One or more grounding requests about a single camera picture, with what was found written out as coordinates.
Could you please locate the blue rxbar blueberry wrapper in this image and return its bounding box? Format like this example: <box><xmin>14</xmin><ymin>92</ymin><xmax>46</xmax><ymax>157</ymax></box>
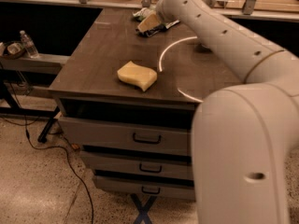
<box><xmin>136</xmin><ymin>24</ymin><xmax>164</xmax><ymax>37</ymax></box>

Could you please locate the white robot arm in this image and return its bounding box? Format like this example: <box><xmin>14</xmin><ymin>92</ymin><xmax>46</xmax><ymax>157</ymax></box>
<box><xmin>156</xmin><ymin>0</ymin><xmax>299</xmax><ymax>224</ymax></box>

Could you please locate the green jalapeno chip bag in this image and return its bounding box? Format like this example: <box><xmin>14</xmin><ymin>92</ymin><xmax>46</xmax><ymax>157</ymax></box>
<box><xmin>132</xmin><ymin>7</ymin><xmax>181</xmax><ymax>30</ymax></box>

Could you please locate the yellow sponge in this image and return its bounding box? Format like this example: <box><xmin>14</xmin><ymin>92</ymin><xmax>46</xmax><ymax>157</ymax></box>
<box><xmin>117</xmin><ymin>61</ymin><xmax>158</xmax><ymax>91</ymax></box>

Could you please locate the grey side shelf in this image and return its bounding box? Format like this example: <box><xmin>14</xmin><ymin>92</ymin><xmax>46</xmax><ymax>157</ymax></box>
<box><xmin>0</xmin><ymin>54</ymin><xmax>69</xmax><ymax>75</ymax></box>

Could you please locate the top grey drawer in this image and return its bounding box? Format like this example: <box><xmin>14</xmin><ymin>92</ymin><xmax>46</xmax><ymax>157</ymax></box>
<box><xmin>59</xmin><ymin>117</ymin><xmax>191</xmax><ymax>156</ymax></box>

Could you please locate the grey drawer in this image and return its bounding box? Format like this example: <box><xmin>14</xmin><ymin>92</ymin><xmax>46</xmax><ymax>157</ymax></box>
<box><xmin>79</xmin><ymin>151</ymin><xmax>193</xmax><ymax>180</ymax></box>
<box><xmin>59</xmin><ymin>117</ymin><xmax>191</xmax><ymax>156</ymax></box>
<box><xmin>93</xmin><ymin>175</ymin><xmax>195</xmax><ymax>201</ymax></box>

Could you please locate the clear plastic water bottle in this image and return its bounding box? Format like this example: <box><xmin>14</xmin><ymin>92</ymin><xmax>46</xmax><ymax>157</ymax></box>
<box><xmin>20</xmin><ymin>30</ymin><xmax>39</xmax><ymax>58</ymax></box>

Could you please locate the grey drawer cabinet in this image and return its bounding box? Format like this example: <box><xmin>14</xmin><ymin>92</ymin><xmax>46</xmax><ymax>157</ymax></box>
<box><xmin>50</xmin><ymin>8</ymin><xmax>239</xmax><ymax>188</ymax></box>

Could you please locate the dark bowl with items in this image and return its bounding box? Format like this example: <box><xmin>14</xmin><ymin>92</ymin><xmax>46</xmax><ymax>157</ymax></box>
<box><xmin>0</xmin><ymin>41</ymin><xmax>25</xmax><ymax>60</ymax></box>

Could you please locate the middle grey drawer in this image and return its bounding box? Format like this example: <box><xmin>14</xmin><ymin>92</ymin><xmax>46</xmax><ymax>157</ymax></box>
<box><xmin>79</xmin><ymin>151</ymin><xmax>193</xmax><ymax>180</ymax></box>

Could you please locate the bottom grey drawer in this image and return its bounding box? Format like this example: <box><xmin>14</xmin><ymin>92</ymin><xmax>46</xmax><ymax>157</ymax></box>
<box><xmin>93</xmin><ymin>175</ymin><xmax>195</xmax><ymax>201</ymax></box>

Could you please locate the blue tape cross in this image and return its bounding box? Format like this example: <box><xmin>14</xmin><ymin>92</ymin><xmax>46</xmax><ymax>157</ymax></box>
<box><xmin>131</xmin><ymin>194</ymin><xmax>157</xmax><ymax>224</ymax></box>

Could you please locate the black floor cable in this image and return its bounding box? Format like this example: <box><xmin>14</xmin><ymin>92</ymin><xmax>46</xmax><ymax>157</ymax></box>
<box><xmin>0</xmin><ymin>77</ymin><xmax>95</xmax><ymax>224</ymax></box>

